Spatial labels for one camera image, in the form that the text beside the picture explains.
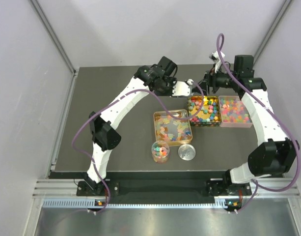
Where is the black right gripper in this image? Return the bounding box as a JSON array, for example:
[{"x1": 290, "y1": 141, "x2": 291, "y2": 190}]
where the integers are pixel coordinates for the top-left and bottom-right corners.
[{"x1": 192, "y1": 64, "x2": 238, "y2": 97}]

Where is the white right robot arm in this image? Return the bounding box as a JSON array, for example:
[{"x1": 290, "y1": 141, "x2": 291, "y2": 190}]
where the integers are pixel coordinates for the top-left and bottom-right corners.
[{"x1": 198, "y1": 52, "x2": 301, "y2": 195}]

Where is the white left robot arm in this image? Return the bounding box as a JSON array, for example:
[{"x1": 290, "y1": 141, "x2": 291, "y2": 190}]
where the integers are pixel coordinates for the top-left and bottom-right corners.
[{"x1": 87, "y1": 56, "x2": 177, "y2": 195}]

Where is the dark green star candy tin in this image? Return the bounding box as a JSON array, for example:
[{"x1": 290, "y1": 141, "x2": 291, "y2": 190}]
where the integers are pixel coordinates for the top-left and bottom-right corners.
[{"x1": 188, "y1": 96, "x2": 221, "y2": 127}]

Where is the pink candy tin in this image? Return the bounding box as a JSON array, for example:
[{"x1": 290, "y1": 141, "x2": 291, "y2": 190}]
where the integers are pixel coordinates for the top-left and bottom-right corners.
[{"x1": 219, "y1": 96, "x2": 253, "y2": 128}]

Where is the gold popsicle candy tin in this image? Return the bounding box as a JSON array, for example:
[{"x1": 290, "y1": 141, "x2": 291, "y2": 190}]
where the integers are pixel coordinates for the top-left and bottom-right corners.
[{"x1": 153, "y1": 109, "x2": 192, "y2": 146}]

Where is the clear glass jar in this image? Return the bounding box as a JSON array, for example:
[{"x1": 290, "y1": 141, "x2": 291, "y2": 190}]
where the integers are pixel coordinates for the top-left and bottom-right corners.
[{"x1": 151, "y1": 141, "x2": 170, "y2": 163}]

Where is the round silver jar lid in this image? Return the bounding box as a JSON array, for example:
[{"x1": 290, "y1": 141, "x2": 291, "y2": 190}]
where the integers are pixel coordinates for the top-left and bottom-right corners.
[{"x1": 178, "y1": 144, "x2": 196, "y2": 161}]

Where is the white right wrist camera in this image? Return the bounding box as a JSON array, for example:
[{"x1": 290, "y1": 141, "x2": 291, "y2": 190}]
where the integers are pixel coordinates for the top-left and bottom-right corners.
[{"x1": 209, "y1": 52, "x2": 222, "y2": 73}]

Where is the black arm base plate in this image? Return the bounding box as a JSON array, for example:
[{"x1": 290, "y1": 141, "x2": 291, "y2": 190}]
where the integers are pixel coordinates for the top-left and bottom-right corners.
[{"x1": 77, "y1": 178, "x2": 252, "y2": 197}]

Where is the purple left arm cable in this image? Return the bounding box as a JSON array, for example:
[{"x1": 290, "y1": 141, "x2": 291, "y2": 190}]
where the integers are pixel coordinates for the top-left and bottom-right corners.
[{"x1": 71, "y1": 82, "x2": 205, "y2": 215}]

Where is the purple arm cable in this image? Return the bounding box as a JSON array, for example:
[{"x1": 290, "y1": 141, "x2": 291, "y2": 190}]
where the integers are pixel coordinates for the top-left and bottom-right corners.
[
  {"x1": 71, "y1": 82, "x2": 205, "y2": 215},
  {"x1": 216, "y1": 33, "x2": 301, "y2": 214}
]

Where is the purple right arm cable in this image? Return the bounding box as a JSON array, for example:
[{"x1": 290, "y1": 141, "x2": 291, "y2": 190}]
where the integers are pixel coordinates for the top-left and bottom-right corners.
[{"x1": 216, "y1": 33, "x2": 301, "y2": 214}]

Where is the grey slotted cable duct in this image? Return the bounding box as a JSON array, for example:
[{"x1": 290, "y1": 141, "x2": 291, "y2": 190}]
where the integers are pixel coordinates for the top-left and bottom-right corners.
[{"x1": 42, "y1": 199, "x2": 240, "y2": 209}]

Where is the aluminium frame rail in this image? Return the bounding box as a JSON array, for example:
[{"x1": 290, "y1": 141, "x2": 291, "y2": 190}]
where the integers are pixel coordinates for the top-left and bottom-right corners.
[{"x1": 32, "y1": 178, "x2": 301, "y2": 198}]

